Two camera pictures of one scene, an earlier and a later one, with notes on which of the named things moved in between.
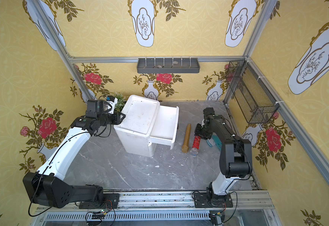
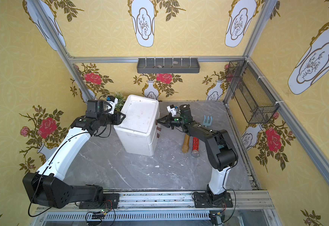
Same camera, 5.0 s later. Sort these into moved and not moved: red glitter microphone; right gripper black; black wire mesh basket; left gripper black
Moved: right gripper black
Not moved: left gripper black; red glitter microphone; black wire mesh basket
